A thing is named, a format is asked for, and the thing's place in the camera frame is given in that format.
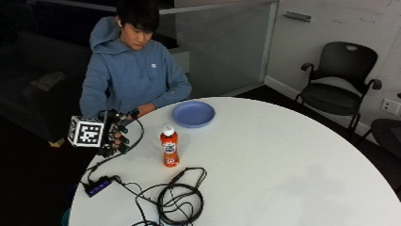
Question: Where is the white marker cube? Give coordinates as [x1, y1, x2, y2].
[67, 115, 106, 148]

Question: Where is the orange bottle with white cap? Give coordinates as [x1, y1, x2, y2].
[159, 125, 180, 169]

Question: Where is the black usb hub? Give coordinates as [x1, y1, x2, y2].
[83, 175, 116, 199]

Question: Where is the blue plate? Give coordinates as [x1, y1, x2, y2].
[171, 100, 218, 129]

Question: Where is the the person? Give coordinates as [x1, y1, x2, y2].
[79, 0, 194, 120]

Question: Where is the glass partition panel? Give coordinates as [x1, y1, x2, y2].
[159, 0, 281, 98]

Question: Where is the black office chair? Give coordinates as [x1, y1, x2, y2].
[295, 40, 384, 136]

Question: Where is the black glove cable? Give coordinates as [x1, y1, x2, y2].
[82, 118, 146, 186]

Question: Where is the coiled black cable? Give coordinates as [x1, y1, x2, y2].
[120, 167, 210, 226]

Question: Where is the grey wall handle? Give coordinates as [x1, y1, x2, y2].
[283, 10, 313, 24]

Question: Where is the white wall socket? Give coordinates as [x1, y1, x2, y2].
[380, 98, 401, 116]

